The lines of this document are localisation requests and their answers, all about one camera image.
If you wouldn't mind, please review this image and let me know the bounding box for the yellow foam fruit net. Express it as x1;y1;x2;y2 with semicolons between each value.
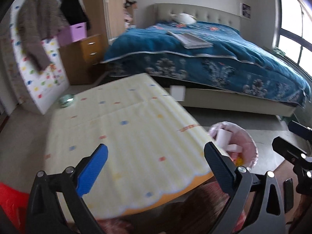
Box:
234;157;244;166

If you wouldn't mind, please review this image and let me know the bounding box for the white foam block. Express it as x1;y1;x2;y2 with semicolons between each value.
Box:
215;129;242;153

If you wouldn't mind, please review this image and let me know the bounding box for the pink-lined trash bin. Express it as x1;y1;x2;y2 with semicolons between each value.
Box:
208;121;259;171

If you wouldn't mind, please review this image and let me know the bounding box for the red plastic stool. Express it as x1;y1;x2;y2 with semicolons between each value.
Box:
1;183;30;233

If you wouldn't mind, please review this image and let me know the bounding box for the red plaid trousers knee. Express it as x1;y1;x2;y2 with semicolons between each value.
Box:
97;181;229;233

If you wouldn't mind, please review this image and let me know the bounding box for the striped yellow tablecloth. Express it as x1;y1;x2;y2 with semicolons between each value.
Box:
44;74;213;219

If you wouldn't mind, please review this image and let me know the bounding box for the large window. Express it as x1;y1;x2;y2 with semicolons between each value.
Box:
277;0;311;74

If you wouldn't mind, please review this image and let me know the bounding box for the white paper tag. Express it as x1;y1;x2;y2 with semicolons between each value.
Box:
170;86;186;102

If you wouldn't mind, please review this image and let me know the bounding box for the blue floral bed blanket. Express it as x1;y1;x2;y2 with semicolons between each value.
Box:
104;22;311;107

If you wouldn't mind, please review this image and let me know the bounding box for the polka dot white cabinet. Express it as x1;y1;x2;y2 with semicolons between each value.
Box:
3;0;69;115

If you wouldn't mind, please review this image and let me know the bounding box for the folded grey striped cloth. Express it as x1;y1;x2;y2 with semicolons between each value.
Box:
167;31;213;49

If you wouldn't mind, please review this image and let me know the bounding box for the brown wooden nightstand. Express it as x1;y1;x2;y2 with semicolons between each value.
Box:
59;34;104;85

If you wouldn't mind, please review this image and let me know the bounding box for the white pillow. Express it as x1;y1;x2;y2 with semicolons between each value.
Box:
171;13;197;25

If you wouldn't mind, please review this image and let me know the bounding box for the purple storage basket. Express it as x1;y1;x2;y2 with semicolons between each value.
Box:
57;22;87;47

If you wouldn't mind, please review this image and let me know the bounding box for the brown fleece jacket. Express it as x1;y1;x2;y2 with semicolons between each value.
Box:
16;0;69;71

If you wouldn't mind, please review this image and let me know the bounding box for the black jacket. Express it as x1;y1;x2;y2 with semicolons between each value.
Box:
60;0;90;30

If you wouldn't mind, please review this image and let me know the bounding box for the wooden wardrobe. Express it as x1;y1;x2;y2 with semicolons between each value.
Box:
82;0;136;49

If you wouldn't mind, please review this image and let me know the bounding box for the beige upholstered bed frame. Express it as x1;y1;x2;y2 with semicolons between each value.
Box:
144;3;311;117

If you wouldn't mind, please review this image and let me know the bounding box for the small wall photo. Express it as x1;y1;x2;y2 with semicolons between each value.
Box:
240;3;251;19

